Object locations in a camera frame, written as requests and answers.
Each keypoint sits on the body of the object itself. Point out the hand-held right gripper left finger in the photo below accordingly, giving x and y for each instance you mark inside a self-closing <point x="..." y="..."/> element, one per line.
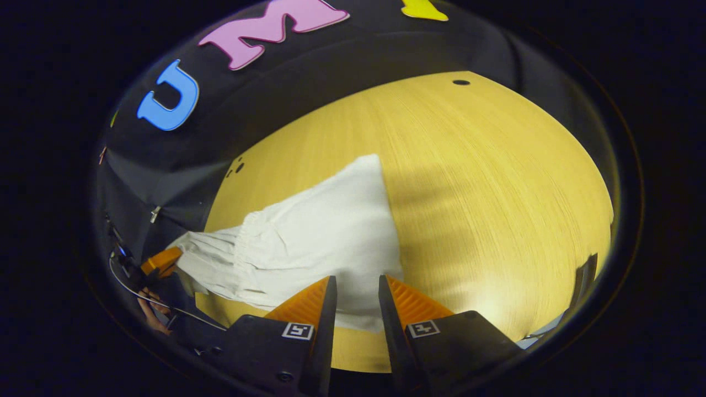
<point x="326" y="342"/>

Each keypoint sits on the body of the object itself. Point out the black backdrop cloth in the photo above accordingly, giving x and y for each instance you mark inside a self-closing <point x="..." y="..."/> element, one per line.
<point x="265" y="105"/>

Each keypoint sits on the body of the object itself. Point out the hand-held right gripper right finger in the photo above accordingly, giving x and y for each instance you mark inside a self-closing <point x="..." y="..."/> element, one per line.
<point x="392" y="342"/>

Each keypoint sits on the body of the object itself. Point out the black table edge bracket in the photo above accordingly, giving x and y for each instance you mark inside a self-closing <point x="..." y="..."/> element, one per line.
<point x="584" y="281"/>

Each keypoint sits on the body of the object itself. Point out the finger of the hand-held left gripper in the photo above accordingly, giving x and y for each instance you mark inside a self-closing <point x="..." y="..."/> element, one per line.
<point x="162" y="260"/>

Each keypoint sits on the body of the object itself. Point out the white jeans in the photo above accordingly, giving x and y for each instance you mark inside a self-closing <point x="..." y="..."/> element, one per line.
<point x="325" y="231"/>

